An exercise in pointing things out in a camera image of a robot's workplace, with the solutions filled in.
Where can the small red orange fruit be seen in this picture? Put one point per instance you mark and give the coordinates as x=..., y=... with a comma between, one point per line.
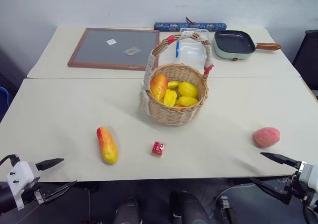
x=179, y=106

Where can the green electric frying pan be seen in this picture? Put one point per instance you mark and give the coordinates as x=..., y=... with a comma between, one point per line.
x=233, y=46

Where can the yellow starfruit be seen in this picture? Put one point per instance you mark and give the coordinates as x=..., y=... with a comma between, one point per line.
x=169, y=97

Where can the pink peach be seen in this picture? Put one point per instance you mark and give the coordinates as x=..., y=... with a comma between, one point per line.
x=267, y=137

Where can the yellow lemon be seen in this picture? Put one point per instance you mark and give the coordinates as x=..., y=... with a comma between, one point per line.
x=186, y=101
x=187, y=89

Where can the small clear plastic bag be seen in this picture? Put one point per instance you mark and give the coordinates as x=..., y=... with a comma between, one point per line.
x=132, y=51

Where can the blue pen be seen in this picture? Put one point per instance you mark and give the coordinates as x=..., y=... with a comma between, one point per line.
x=177, y=49

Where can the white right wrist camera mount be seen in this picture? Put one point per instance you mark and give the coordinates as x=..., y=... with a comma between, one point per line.
x=308, y=173

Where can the blue patterned rolled scroll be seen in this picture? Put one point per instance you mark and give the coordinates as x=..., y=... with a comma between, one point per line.
x=174, y=26

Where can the black chair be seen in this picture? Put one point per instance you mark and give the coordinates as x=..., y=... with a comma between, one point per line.
x=308, y=57

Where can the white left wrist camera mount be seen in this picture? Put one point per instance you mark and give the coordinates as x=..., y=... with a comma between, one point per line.
x=20, y=174

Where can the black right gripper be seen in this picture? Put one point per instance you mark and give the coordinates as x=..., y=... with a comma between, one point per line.
x=298, y=186

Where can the dark rounded shape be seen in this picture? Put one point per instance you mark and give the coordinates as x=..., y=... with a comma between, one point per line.
x=190, y=209
x=128, y=211

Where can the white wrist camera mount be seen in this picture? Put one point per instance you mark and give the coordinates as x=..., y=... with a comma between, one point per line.
x=20, y=174
x=308, y=173

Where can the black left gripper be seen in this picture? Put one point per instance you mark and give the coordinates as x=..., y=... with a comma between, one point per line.
x=33, y=193

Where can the dark boxy shape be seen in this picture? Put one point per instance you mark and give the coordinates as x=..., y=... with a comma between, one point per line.
x=227, y=210

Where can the small white paper slip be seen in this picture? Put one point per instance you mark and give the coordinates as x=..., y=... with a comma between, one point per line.
x=111, y=42

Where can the wood framed blackboard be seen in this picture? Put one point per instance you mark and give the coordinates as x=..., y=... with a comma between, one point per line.
x=99, y=52

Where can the orange yellow mango, long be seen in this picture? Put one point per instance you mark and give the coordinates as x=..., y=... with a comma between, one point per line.
x=107, y=145

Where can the clear plastic storage box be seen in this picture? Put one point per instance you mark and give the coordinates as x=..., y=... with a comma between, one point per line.
x=190, y=52

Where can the orange yellow mango, short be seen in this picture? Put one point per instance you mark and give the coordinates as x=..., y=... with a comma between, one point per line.
x=158, y=85

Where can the blue bin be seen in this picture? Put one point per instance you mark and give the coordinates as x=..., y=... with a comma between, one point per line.
x=3, y=102

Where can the small yellow fruit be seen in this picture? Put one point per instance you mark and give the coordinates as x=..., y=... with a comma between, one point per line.
x=173, y=84

